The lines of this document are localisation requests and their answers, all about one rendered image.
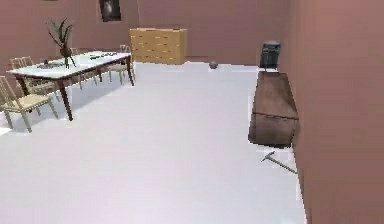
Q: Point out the dark metal garbage can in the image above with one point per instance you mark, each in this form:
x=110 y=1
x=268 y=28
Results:
x=270 y=54

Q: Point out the grey ball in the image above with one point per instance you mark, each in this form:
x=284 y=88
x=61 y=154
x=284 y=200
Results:
x=213 y=65

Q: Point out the brown wooden sideboard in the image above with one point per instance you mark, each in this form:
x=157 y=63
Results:
x=274 y=106

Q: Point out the light wooden chest of drawers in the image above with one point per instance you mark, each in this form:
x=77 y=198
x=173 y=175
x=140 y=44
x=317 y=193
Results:
x=158 y=45

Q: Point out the beige wooden chair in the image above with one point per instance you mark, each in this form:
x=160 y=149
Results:
x=75 y=51
x=23 y=101
x=119 y=66
x=35 y=83

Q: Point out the white top dining table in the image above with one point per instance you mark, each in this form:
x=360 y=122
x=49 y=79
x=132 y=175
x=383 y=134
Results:
x=80 y=65

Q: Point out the dark framed wall picture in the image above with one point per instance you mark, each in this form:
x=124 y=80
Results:
x=110 y=9

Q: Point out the house plant in brown vase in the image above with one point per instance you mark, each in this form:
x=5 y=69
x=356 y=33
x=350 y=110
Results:
x=64 y=40

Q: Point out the dark flat item on table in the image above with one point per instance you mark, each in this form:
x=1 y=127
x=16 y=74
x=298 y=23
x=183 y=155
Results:
x=103 y=55

